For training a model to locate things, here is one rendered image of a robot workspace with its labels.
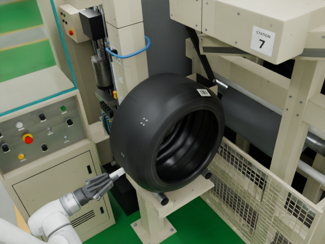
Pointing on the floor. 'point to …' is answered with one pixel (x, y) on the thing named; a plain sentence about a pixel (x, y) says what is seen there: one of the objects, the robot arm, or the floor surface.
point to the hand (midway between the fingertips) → (117, 174)
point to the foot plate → (137, 225)
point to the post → (130, 70)
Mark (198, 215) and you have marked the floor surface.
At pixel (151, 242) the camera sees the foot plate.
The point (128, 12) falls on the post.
